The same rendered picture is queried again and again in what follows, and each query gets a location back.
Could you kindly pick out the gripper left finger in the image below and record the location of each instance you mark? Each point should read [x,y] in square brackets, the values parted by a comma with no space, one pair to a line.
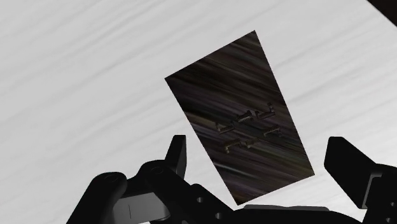
[161,183]

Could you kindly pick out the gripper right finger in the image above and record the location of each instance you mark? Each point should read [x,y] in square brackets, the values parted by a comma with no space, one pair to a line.
[350,167]

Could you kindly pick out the dark streaked flat rectangular slab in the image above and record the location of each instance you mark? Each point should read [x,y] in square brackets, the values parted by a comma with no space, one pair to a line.
[238,124]

